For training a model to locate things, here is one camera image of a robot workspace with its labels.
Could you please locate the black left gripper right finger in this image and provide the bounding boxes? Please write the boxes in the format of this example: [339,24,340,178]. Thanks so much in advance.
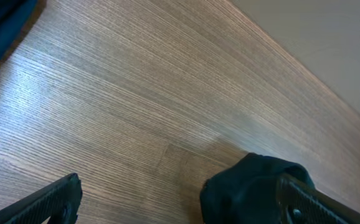
[276,174,360,224]

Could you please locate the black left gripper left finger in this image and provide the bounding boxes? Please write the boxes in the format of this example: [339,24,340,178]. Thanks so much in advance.
[0,173,82,224]

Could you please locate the black t-shirt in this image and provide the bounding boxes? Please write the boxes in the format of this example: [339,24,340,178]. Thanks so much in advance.
[200,153,315,224]

